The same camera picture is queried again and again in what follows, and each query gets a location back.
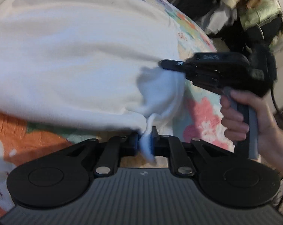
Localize grey hanging garment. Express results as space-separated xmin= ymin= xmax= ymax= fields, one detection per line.
xmin=196 ymin=3 xmax=238 ymax=35

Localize light green padded jacket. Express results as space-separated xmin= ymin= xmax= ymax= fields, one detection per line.
xmin=238 ymin=0 xmax=282 ymax=31

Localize person's right hand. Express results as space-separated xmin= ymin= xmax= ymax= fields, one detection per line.
xmin=220 ymin=90 xmax=283 ymax=175

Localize floral quilt bedspread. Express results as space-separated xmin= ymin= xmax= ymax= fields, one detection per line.
xmin=0 ymin=0 xmax=233 ymax=217

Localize white sweatshirt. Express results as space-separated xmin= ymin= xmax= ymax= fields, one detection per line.
xmin=0 ymin=0 xmax=185 ymax=161

